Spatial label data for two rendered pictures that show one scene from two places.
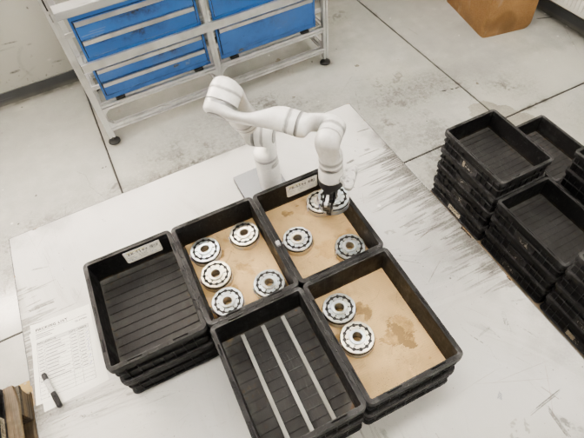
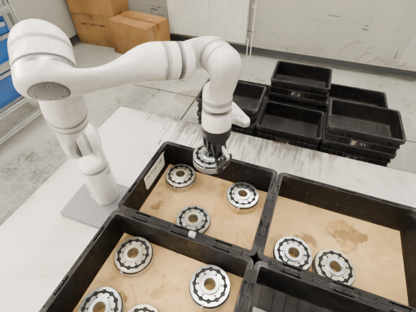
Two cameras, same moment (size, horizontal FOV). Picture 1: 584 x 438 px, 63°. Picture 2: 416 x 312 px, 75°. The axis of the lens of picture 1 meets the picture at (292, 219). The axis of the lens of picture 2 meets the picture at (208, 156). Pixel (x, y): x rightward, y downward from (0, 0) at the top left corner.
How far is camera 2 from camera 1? 0.92 m
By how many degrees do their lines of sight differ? 32
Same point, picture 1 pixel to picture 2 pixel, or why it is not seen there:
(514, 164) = (244, 102)
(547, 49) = not seen: hidden behind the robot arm
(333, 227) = (208, 190)
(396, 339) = (351, 242)
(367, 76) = (96, 107)
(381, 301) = (306, 221)
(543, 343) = (388, 179)
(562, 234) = (294, 127)
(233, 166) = (50, 203)
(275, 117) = (151, 55)
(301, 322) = (273, 298)
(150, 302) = not seen: outside the picture
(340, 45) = not seen: hidden behind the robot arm
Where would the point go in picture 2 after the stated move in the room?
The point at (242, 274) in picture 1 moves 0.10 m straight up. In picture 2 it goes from (168, 299) to (163, 285)
